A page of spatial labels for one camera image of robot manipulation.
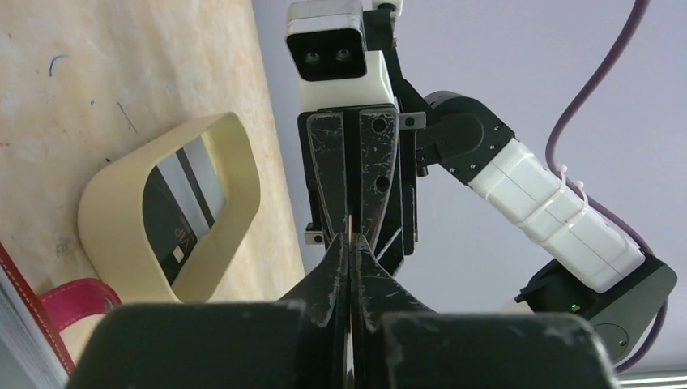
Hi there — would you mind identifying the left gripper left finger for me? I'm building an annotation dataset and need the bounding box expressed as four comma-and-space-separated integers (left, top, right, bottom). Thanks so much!
67, 235, 349, 388

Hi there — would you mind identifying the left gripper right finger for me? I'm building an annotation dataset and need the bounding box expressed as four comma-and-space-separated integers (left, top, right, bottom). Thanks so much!
351, 234, 617, 388

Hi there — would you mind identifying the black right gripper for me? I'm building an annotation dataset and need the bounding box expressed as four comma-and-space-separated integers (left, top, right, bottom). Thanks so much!
297, 105, 417, 275

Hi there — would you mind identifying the black striped card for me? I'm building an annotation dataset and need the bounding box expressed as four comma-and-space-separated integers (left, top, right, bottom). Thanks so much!
142, 136, 227, 284

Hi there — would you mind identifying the red leather card holder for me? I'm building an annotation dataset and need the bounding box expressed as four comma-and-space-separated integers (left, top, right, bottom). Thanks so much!
1, 247, 122, 374

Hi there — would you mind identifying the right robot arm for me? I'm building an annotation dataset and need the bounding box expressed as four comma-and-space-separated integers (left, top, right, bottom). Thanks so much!
298, 88, 677, 371

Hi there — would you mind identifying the beige oval tray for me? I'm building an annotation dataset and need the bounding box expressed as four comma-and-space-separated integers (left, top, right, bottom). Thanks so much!
78, 113, 261, 303

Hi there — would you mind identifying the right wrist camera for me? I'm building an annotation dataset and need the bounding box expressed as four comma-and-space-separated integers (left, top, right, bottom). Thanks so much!
285, 1, 403, 112

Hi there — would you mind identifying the aluminium frame rail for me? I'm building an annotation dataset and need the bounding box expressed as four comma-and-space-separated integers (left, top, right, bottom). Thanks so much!
618, 370, 686, 389

